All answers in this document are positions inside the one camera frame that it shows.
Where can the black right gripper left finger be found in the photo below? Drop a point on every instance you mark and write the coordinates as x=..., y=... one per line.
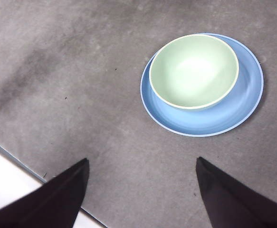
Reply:
x=45, y=204

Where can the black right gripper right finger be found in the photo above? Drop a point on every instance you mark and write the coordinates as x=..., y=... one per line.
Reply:
x=235, y=204

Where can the blue plate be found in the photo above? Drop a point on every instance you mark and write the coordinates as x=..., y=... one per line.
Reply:
x=200, y=121

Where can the green bowl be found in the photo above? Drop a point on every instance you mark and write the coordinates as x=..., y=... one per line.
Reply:
x=193, y=71

